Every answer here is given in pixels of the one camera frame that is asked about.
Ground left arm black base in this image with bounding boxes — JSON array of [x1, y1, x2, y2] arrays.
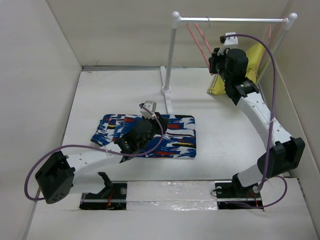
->
[[79, 172, 128, 211]]

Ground white clothes rack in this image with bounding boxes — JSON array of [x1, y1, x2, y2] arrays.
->
[[160, 11, 298, 114]]

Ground yellow shorts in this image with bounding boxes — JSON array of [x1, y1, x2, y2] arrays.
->
[[206, 42, 265, 96]]

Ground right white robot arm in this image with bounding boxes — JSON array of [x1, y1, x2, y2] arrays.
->
[[208, 47, 306, 197]]

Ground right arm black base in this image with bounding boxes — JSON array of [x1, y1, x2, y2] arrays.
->
[[210, 175, 263, 210]]

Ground pink hanger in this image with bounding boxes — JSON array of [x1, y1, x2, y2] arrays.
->
[[259, 20, 288, 76], [185, 16, 217, 77]]

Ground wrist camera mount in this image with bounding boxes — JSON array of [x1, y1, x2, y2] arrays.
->
[[218, 32, 238, 55], [139, 100, 157, 119]]

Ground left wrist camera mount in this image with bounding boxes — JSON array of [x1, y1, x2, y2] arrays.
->
[[139, 100, 157, 119]]

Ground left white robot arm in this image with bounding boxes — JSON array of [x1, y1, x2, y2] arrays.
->
[[35, 112, 169, 204]]

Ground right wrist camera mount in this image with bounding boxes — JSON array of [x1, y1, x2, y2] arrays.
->
[[218, 32, 238, 55]]

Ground blue white patterned trousers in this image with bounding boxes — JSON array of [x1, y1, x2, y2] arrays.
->
[[90, 114, 197, 158]]

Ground silver foil tape strip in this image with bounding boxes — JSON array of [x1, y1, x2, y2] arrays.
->
[[126, 180, 218, 211]]

